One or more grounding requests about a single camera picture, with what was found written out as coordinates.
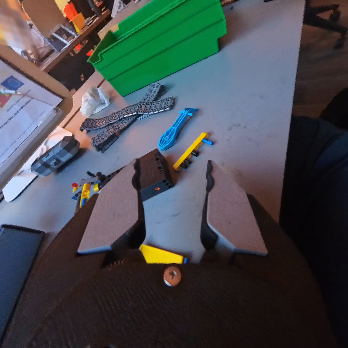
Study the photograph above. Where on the wooden display board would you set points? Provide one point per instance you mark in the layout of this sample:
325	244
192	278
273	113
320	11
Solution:
40	77

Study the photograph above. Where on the blue brick separator tool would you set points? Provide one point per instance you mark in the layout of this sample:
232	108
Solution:
165	141

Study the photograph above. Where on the green storage bin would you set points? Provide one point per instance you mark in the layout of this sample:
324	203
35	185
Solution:
163	54

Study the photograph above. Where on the yellow plastic container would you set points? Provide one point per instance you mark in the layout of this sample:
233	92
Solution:
78	23

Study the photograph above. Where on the brown background table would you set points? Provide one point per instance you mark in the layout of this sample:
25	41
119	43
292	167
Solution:
92	21

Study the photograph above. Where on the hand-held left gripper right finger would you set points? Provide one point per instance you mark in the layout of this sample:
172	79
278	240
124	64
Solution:
233	217

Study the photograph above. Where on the brown rounded panel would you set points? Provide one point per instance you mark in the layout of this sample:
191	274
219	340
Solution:
43	13

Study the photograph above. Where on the grey desk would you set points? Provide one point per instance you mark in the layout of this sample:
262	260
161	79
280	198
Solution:
244	95

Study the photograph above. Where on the black perforated brick model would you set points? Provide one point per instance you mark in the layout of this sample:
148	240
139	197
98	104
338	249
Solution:
155	174

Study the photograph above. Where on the clear display case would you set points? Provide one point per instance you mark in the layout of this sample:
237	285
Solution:
64	38

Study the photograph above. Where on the orange plastic container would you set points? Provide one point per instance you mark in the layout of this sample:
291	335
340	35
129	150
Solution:
71	11

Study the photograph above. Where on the yellow scoop piece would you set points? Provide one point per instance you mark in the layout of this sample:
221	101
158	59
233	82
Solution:
160	255

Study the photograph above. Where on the printed instruction sheet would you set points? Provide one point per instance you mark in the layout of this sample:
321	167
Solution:
24	117

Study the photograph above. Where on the dark blue cardboard box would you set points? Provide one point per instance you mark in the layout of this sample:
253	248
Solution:
19	258

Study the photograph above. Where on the person's dark clothed body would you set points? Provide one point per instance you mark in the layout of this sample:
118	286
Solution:
318	217

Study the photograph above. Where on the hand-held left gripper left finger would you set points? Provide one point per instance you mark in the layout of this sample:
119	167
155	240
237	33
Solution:
111	212

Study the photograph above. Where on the yellow perforated beam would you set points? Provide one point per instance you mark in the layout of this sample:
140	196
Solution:
191	149

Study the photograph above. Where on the white stand base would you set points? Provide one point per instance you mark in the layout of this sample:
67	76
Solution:
16	190

